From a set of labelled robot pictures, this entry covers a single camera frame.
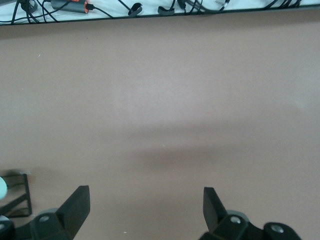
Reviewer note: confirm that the grey orange power adapter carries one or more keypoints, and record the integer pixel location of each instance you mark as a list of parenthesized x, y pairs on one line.
[(70, 6)]

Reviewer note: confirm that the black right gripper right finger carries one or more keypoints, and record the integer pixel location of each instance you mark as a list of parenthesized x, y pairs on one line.
[(215, 215)]

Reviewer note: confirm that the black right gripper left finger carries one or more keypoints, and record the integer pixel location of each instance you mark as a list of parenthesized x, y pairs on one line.
[(75, 212)]

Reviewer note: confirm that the pale green cup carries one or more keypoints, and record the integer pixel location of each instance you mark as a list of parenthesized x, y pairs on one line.
[(2, 187)]

